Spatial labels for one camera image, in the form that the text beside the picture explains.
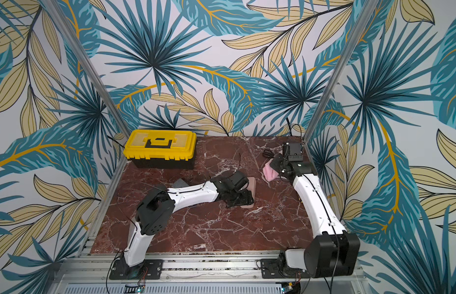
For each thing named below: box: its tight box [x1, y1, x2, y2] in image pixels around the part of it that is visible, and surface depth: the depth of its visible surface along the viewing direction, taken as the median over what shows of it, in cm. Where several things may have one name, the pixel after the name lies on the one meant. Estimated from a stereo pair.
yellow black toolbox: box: [123, 129, 197, 170], surface depth 95 cm
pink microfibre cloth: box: [262, 158, 279, 182], surface depth 81 cm
